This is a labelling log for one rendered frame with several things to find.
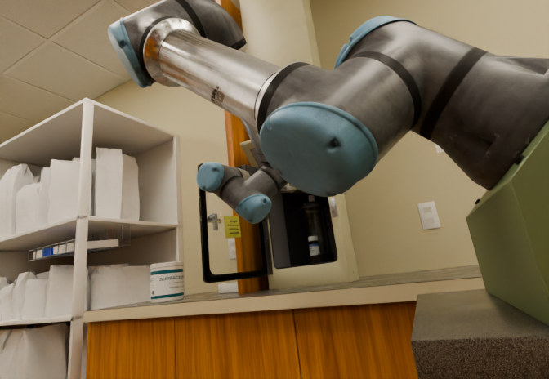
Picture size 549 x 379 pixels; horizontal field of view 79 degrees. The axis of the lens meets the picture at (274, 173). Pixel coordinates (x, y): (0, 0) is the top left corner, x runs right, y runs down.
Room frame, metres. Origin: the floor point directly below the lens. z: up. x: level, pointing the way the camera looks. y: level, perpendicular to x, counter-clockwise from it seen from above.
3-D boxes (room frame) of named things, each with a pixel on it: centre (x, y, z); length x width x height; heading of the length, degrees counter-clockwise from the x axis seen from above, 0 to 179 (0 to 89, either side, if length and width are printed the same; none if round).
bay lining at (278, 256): (1.38, -0.13, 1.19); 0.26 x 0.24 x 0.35; 62
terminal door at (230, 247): (1.20, 0.17, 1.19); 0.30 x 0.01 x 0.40; 143
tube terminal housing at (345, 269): (1.38, -0.13, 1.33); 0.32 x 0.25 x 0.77; 62
